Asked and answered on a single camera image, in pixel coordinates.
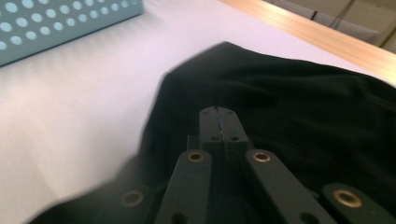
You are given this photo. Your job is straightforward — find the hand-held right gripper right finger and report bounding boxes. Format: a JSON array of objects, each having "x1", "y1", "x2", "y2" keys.
[{"x1": 216, "y1": 106, "x2": 256, "y2": 171}]

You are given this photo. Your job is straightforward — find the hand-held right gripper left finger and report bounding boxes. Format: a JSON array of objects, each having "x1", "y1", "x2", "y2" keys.
[{"x1": 186, "y1": 106, "x2": 226, "y2": 171}]

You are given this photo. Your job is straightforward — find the black pants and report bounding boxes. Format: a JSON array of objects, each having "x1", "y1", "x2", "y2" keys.
[{"x1": 27, "y1": 41, "x2": 396, "y2": 224}]

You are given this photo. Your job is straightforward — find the light blue perforated basket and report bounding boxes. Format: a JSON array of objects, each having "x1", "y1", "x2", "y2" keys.
[{"x1": 0, "y1": 0, "x2": 146, "y2": 68}]

